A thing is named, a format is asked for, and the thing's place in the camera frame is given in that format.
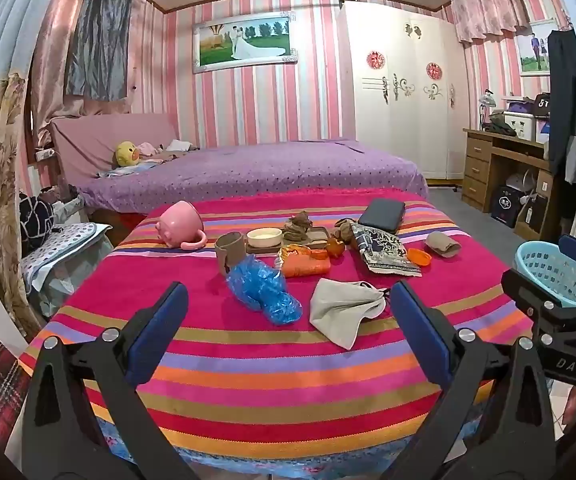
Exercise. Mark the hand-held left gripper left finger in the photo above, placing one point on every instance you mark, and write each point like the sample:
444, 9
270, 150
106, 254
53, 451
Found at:
158, 330

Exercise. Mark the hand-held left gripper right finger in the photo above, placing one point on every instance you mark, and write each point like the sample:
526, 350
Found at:
420, 330

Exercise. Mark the light blue plastic basket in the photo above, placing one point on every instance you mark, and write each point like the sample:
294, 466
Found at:
542, 265

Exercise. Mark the orange plastic lid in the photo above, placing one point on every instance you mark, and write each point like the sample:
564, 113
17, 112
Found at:
420, 257

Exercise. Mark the grey face mask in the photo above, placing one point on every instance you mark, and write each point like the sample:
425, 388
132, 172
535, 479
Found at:
338, 310

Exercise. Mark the tan cloth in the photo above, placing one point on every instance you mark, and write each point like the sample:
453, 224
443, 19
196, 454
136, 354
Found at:
442, 245

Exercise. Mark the patterned cloth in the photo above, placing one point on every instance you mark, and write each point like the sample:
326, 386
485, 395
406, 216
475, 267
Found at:
382, 250

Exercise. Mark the brown paper cup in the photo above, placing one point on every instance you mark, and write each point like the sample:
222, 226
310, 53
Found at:
230, 252

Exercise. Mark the blue plastic bag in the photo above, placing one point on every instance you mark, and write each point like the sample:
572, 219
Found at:
263, 287

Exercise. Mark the orange snack bag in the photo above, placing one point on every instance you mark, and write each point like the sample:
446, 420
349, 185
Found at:
300, 265

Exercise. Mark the cardboard box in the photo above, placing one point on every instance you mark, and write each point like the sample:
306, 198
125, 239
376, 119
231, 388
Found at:
532, 217

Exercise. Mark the black box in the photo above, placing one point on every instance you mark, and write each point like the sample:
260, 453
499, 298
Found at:
505, 205

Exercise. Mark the striped pink blanket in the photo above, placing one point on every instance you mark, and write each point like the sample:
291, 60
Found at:
248, 360

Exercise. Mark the white fan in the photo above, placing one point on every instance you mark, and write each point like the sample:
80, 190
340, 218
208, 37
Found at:
521, 182

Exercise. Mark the pink ceramic cup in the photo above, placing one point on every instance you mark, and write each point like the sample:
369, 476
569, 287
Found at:
180, 220

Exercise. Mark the tangerine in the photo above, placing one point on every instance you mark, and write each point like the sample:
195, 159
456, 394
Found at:
335, 248

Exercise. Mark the black notebook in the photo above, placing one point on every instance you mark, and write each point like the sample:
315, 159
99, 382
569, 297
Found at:
381, 214

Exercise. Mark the brown crumpled cloth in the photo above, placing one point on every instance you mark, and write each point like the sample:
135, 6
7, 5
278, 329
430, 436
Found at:
344, 232
298, 225

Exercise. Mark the dotted cushion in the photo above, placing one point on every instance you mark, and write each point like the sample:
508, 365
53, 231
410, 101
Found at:
63, 245

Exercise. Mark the wooden desk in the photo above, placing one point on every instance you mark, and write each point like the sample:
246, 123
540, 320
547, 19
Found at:
480, 165

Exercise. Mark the brown rectangular tray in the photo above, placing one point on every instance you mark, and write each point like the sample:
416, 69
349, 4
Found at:
315, 236

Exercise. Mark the white bowl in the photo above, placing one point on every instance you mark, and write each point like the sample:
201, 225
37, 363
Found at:
264, 237

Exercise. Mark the white storage box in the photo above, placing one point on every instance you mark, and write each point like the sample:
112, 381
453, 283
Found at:
522, 125

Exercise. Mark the green cloth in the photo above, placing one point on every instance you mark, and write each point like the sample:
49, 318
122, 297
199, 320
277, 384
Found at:
501, 126

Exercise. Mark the dark hanging clothes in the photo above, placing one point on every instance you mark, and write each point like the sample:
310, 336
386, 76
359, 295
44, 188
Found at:
565, 95

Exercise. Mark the black patterned bag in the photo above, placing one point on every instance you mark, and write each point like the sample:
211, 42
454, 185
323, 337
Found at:
35, 222

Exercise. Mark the light blue cloth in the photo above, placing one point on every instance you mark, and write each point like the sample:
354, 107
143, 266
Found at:
128, 169

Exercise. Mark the red plaid cloth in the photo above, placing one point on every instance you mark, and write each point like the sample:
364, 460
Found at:
0, 385

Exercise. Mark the yellow duck plush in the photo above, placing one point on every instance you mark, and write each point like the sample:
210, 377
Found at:
126, 154

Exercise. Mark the pink clothes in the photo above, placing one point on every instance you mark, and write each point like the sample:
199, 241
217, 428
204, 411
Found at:
149, 150

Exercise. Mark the brown and white clothes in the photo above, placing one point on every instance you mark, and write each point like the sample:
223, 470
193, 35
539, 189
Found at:
180, 146

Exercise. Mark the blue floral tablecloth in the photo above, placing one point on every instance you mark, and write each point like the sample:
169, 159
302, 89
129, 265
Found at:
293, 467

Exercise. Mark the bed with purple bedspread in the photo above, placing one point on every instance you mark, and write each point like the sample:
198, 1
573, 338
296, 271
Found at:
268, 170

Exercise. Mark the pink covered headboard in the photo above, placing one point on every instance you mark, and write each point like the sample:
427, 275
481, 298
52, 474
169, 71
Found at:
98, 140

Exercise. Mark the white wardrobe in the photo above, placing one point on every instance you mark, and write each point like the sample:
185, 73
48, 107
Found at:
397, 125

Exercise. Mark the white power socket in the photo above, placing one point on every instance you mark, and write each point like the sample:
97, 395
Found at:
44, 154

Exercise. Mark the red paper cutout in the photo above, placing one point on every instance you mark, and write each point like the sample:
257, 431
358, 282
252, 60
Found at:
433, 70
375, 60

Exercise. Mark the pink floral short curtain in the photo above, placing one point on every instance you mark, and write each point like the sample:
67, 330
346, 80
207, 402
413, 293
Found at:
487, 7

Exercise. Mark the pink shiny curtain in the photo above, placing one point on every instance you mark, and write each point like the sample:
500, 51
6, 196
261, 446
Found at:
53, 60

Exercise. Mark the grey hanging cloth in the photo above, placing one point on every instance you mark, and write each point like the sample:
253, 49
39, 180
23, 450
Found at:
98, 40

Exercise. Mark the framed wedding photo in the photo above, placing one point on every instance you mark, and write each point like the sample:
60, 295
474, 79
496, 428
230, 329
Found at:
243, 42

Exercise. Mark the light blue curtain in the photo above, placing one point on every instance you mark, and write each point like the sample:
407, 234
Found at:
13, 25

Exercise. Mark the wall poster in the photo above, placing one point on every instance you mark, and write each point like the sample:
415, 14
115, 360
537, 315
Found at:
530, 52

